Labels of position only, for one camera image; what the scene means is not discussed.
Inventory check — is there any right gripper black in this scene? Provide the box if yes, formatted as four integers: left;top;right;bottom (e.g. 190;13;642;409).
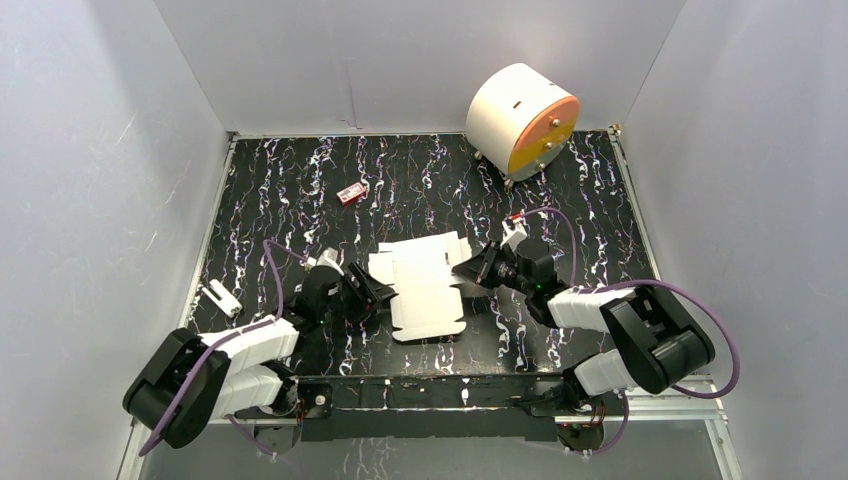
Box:
452;238;533;296

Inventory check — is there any white cardboard box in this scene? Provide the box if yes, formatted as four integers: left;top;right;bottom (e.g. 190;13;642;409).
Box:
368;231;471;343

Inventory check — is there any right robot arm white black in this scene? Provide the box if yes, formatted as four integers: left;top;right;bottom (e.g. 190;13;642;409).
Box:
452;239;715;414

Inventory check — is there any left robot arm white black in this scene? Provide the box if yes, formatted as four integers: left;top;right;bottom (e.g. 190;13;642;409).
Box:
122;263;397;456

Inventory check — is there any small red white packet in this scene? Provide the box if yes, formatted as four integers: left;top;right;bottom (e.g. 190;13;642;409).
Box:
336;182;369;206

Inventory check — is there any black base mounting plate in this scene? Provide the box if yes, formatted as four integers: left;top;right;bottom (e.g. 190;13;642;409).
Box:
254;374;631;455

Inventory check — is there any white cylindrical drum orange face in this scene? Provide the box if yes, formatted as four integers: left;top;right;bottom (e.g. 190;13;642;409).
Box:
465;63;581;187

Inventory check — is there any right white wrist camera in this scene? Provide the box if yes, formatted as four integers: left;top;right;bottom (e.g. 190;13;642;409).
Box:
501;213;528;251

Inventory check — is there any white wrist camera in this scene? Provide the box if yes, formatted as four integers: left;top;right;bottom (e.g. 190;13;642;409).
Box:
304;247;344;275
501;213;528;251

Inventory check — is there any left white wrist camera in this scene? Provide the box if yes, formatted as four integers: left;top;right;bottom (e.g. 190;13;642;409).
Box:
304;247;344;275

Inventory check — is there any small white plastic bracket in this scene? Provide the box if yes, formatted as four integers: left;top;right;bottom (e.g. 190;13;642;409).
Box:
201;279;243;319

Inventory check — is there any aluminium frame rail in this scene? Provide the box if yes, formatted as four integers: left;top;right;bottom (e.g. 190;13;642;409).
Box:
118;390;742;479

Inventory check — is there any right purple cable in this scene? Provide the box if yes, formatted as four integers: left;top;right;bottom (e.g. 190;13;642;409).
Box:
519;206;742;458

